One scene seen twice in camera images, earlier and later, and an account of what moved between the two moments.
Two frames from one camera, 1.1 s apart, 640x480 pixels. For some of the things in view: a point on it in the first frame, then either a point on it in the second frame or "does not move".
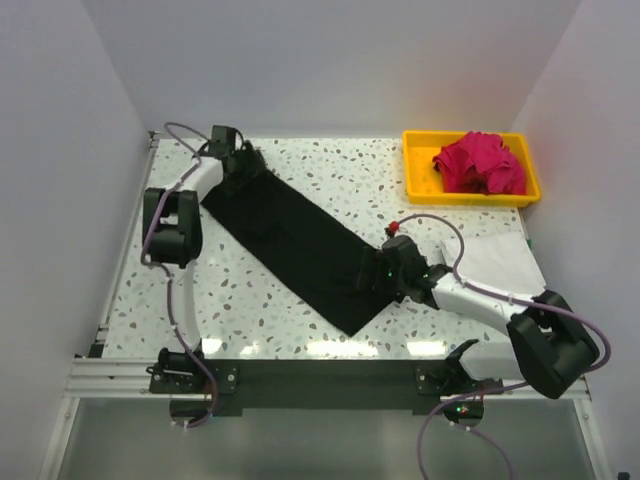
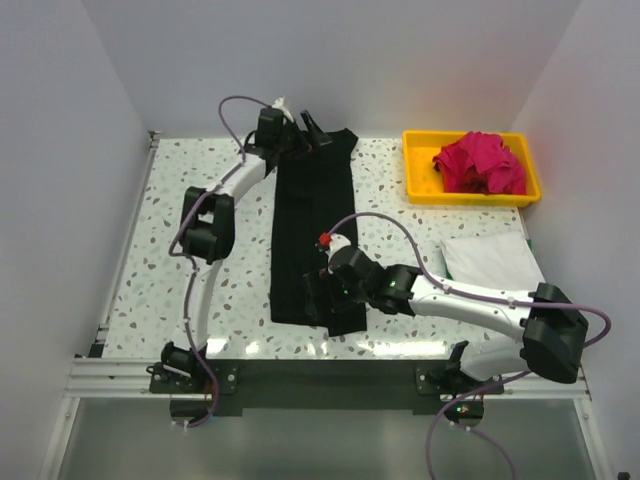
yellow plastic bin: (425, 187) does not move
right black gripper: (375, 260) to (319, 282)
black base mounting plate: (320, 387) does not move
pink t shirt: (478, 162) does not move
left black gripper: (233, 153) to (304, 140)
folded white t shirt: (502, 261) does not move
